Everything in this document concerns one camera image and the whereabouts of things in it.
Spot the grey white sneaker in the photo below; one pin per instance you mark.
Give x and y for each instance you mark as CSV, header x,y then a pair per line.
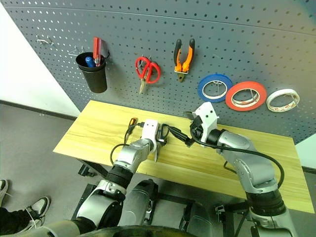
x,y
39,207
3,188

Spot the silver pegboard hook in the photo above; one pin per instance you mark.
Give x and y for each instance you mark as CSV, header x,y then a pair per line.
x,y
75,51
44,40

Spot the dark rounded robot torso edge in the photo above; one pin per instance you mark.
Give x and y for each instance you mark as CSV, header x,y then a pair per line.
x,y
123,232

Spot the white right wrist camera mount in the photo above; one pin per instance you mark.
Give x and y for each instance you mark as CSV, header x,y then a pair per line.
x,y
207,118

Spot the orange black pliers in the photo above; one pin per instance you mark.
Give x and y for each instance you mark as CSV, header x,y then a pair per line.
x,y
185,66

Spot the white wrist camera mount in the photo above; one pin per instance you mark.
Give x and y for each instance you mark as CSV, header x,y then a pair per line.
x,y
149,129
207,118

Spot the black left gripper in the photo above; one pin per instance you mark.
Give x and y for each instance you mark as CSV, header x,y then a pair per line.
x,y
160,142

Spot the black trouser leg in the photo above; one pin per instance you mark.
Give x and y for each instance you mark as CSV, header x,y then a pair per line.
x,y
12,221

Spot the black cup holder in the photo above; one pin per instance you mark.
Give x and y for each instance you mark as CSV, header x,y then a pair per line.
x,y
97,79

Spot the blue tape roll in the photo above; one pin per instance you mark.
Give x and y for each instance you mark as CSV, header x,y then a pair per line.
x,y
201,87

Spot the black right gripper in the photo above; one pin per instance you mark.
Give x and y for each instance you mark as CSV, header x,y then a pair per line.
x,y
197,128

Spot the black metal table frame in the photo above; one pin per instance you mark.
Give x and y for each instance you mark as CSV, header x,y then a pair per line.
x,y
98,168

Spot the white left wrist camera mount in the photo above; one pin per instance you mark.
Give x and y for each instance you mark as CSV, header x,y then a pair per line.
x,y
149,129

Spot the blue marker pen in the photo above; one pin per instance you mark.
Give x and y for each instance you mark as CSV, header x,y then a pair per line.
x,y
89,61

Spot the grey metal scissors hook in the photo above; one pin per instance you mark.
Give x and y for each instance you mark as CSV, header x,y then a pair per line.
x,y
143,61

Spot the grey pegboard with tools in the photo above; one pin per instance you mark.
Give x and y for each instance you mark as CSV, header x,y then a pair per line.
x,y
197,29

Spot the silver black rounded robot leg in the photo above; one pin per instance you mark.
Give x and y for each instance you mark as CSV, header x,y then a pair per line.
x,y
138,200
200,217

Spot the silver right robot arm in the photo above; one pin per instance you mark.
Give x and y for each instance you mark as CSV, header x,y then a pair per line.
x,y
249,168

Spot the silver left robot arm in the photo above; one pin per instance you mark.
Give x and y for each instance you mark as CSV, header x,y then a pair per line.
x,y
130,155

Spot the white tape roll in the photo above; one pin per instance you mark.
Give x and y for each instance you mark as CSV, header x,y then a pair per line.
x,y
281,91

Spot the wide red tape roll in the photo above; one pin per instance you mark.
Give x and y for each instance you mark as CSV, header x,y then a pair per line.
x,y
228,96

